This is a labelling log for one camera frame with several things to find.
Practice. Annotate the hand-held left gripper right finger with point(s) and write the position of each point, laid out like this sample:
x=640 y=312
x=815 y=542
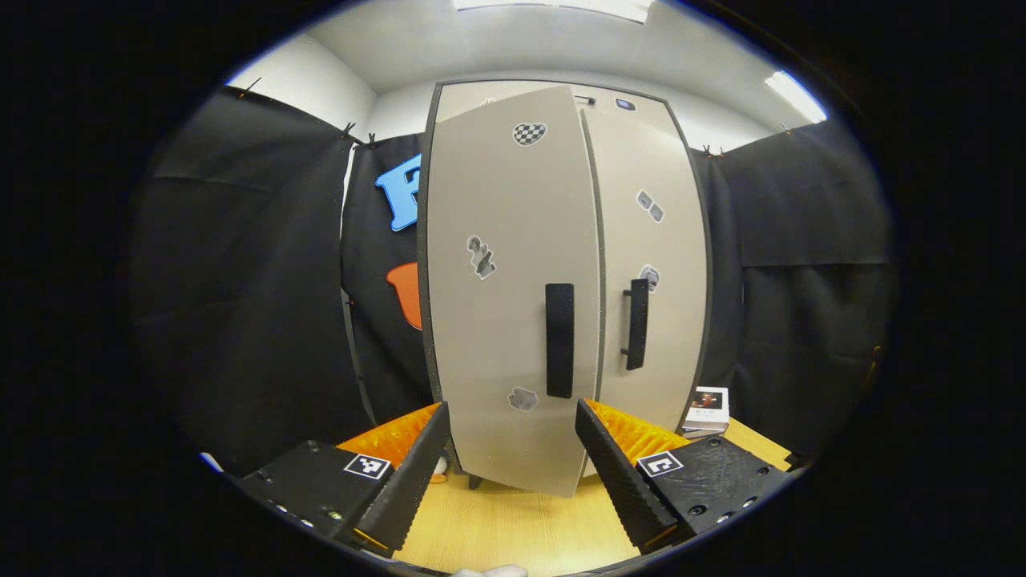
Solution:
x=613 y=481

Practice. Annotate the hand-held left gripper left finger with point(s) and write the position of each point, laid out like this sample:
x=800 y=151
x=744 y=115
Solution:
x=409 y=481

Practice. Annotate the grey cabinet door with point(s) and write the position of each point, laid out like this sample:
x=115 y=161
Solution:
x=497 y=336
x=673 y=264

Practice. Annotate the grey shoe cabinet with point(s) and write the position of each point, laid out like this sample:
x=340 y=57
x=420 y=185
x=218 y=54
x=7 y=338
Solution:
x=513 y=90

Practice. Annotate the grey paperback book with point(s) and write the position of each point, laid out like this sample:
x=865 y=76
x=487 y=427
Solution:
x=701 y=433

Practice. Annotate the white photo-cover book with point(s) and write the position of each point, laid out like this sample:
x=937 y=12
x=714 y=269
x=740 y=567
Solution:
x=707 y=407

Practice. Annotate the black backdrop cloth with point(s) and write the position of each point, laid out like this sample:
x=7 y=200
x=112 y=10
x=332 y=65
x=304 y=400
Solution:
x=264 y=280

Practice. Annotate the rectangular ceiling light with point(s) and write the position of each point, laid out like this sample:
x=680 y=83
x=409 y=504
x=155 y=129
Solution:
x=793 y=96
x=553 y=6

